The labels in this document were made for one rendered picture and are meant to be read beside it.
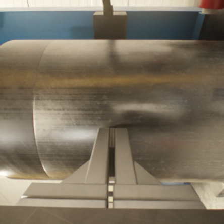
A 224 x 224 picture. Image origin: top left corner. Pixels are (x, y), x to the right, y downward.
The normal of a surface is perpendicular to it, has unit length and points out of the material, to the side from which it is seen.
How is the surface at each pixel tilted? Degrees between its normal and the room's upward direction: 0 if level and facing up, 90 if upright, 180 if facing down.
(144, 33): 90
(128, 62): 90
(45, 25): 90
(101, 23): 90
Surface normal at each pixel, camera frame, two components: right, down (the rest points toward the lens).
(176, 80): -0.01, -0.29
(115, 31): -0.02, 0.61
